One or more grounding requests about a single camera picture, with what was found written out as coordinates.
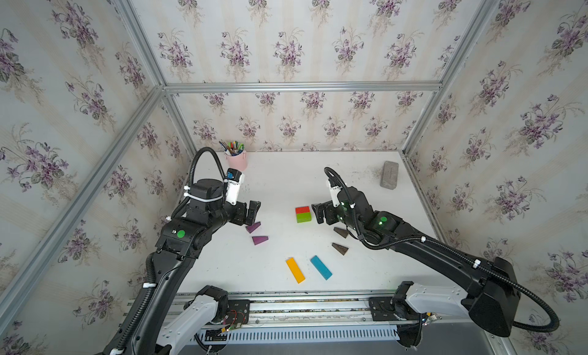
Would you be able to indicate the grey board eraser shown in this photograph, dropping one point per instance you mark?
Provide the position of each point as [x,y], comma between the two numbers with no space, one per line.
[389,175]

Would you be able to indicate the brown triangular wedge block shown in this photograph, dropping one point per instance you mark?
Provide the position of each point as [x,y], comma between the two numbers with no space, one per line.
[342,232]

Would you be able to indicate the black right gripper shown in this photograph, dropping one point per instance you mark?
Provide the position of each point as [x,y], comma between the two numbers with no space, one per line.
[328,209]

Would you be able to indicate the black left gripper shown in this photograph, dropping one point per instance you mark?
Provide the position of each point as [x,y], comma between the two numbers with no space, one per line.
[239,218]

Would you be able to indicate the blue rectangular block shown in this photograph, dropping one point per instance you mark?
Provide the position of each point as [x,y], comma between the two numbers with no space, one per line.
[322,269]

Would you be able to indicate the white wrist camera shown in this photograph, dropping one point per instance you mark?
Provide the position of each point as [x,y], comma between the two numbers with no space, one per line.
[234,180]
[334,189]

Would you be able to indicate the pink pen holder cup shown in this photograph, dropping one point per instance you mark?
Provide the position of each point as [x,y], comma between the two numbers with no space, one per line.
[238,162]

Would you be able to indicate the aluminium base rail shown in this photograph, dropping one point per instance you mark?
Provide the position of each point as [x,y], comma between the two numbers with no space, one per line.
[315,317]

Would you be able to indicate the purple triangular wedge block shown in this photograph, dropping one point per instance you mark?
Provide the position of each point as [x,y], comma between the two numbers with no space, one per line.
[253,227]

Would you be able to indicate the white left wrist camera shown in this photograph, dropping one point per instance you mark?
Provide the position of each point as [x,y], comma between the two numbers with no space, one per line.
[234,180]

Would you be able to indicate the green cube block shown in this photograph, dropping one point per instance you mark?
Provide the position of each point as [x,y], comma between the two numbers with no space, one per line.
[304,217]

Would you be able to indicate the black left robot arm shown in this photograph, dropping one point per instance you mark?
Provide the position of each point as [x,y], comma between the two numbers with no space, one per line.
[207,206]

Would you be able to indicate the yellow rectangular block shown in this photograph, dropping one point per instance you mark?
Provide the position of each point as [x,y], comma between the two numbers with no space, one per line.
[295,270]

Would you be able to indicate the coloured pens in cup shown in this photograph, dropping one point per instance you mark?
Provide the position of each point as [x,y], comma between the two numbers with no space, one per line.
[232,148]

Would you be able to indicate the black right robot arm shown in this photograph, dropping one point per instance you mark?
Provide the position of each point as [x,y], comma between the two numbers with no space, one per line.
[490,300]

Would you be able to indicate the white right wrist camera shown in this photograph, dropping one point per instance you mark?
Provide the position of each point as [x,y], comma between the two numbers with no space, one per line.
[334,189]

